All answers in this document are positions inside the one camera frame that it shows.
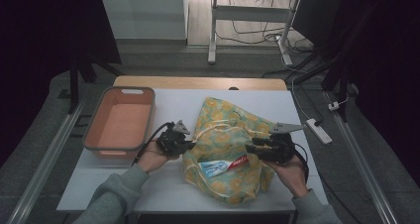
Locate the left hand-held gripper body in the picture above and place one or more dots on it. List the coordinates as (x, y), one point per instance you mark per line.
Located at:
(170, 139)

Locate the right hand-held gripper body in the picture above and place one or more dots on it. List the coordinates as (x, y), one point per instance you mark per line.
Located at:
(282, 144)

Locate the black metal stand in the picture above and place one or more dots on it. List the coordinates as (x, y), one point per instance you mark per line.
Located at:
(341, 85)
(74, 85)

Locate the orange plastic basket grey rim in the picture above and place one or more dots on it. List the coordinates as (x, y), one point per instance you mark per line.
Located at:
(120, 125)

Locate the white power strip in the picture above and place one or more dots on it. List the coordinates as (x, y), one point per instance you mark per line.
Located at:
(318, 131)

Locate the aluminium floor rail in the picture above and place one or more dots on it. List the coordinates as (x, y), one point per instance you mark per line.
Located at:
(43, 158)
(366, 171)

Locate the orange slice print cloth bag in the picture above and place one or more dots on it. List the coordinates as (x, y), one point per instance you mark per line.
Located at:
(228, 128)

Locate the white standing desk frame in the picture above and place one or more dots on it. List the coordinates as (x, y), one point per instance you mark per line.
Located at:
(246, 14)

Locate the person's right hand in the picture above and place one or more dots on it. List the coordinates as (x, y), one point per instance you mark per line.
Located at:
(290, 174)

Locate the person's left hand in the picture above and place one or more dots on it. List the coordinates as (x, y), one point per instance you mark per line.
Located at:
(153, 159)

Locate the white blue red toothpaste tube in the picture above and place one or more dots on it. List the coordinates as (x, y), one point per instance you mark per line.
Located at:
(218, 167)

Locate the small white plug adapter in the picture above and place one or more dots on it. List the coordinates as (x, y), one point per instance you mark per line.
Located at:
(334, 106)

